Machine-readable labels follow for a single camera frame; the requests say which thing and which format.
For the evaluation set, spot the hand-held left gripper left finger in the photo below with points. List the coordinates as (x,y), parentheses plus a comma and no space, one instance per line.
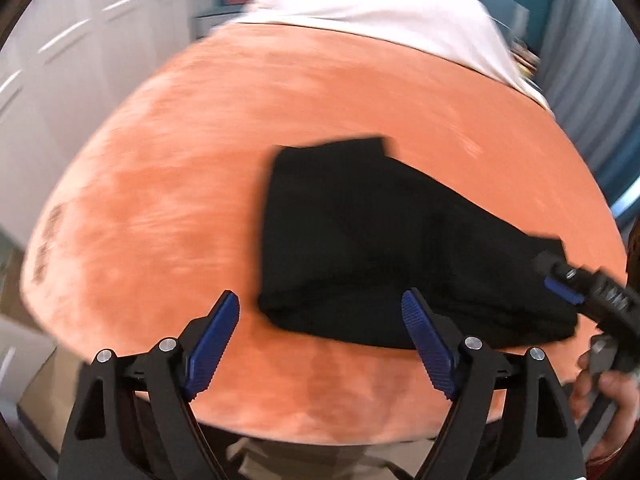
(212,345)

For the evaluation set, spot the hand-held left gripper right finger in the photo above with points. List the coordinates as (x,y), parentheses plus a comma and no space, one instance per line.
(430,345)

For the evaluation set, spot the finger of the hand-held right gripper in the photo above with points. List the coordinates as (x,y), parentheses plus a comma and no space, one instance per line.
(550,260)
(562,290)

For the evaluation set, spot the black pants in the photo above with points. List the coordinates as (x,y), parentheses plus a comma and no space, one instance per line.
(375,235)

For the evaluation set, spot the person's right hand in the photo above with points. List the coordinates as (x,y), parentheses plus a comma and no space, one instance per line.
(612,395)

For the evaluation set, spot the person's beige trousers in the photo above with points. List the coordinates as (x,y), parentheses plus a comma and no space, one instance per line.
(300,460)

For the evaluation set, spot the orange plush blanket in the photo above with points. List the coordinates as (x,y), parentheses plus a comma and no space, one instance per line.
(175,185)

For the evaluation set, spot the grey curtain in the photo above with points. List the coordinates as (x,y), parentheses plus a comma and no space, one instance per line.
(590,60)

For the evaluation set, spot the blue padded headboard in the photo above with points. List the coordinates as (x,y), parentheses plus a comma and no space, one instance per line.
(515,22)

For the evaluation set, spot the white duvet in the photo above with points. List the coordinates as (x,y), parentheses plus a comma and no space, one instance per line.
(375,0)

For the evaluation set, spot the grey nightstand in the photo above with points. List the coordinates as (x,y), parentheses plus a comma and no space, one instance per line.
(215,22)

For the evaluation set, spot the white wardrobe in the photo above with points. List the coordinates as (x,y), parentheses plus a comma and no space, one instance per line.
(75,35)

